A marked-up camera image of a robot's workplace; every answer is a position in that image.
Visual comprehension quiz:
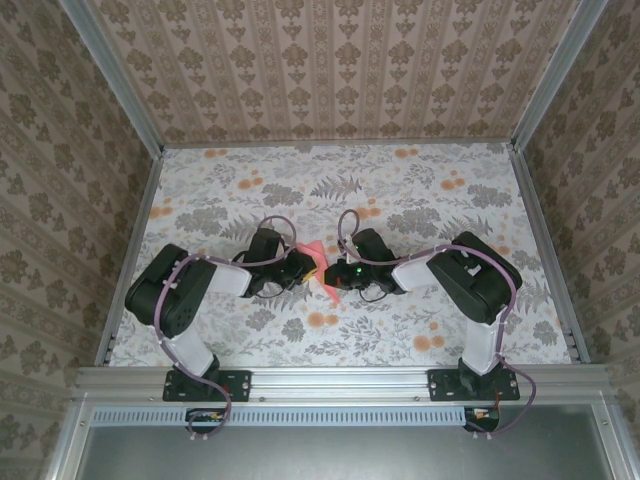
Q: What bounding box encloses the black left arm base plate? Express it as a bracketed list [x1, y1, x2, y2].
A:
[162, 368, 252, 404]

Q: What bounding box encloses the grey metal sheet panel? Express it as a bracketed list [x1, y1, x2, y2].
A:
[74, 424, 616, 480]

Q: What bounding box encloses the pink cloth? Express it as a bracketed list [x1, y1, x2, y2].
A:
[297, 241, 341, 305]

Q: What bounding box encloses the aluminium table side rail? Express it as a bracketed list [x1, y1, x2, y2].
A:
[94, 149, 166, 366]
[509, 144, 591, 364]

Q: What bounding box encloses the aluminium cabinet frame bar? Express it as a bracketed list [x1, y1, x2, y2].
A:
[592, 394, 634, 480]
[47, 394, 94, 480]

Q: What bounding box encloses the black cable port with connector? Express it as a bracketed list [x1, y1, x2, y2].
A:
[185, 407, 234, 436]
[463, 407, 501, 434]

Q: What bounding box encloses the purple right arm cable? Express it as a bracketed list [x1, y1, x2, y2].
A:
[338, 209, 539, 441]

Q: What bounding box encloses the aluminium mounting rail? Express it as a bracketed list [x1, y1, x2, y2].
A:
[74, 364, 619, 407]

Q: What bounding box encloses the aluminium frame post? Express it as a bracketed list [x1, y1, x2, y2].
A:
[512, 0, 609, 151]
[57, 0, 166, 154]

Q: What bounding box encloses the floral printed table mat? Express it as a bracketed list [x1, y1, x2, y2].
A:
[107, 142, 574, 369]

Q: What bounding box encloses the thin aluminium table rail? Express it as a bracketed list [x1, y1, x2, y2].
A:
[162, 139, 516, 150]

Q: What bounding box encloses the white slotted cable duct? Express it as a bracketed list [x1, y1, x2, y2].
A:
[92, 405, 469, 427]

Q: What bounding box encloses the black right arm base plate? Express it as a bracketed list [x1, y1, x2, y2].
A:
[428, 368, 521, 404]

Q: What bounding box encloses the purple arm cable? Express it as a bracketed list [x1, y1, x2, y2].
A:
[154, 215, 300, 444]
[338, 209, 539, 441]

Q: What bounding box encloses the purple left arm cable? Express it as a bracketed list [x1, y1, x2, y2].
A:
[154, 215, 300, 444]

